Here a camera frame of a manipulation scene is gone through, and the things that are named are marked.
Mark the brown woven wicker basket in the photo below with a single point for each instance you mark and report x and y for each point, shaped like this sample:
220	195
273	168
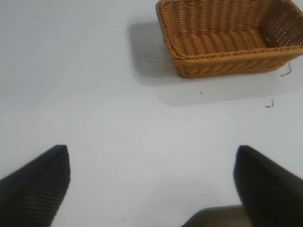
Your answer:
213	63

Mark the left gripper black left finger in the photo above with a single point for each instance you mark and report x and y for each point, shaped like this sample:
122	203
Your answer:
35	189

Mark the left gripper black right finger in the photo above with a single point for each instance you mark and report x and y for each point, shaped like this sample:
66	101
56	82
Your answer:
267	189

